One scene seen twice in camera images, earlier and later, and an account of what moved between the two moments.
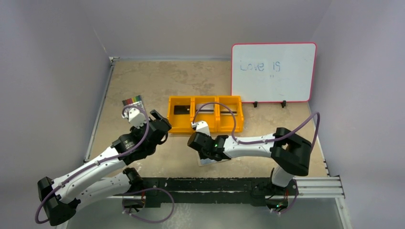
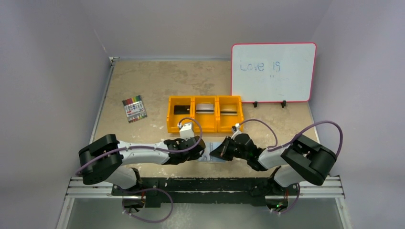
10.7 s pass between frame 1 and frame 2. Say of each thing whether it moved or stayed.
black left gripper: moved
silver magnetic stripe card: stayed
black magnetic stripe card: stayed
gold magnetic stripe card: stayed
